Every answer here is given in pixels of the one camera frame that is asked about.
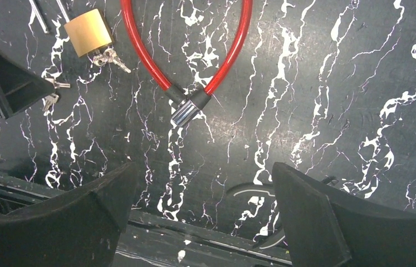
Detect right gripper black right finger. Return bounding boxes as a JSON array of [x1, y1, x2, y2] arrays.
[[272, 162, 416, 266]]

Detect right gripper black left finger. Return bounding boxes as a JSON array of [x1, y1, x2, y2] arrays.
[[0, 162, 138, 266]]

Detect brass padlock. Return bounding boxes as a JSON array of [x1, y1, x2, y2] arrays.
[[56, 0, 114, 57]]

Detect red cable bike lock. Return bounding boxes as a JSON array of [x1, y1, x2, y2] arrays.
[[120, 1, 254, 128]]

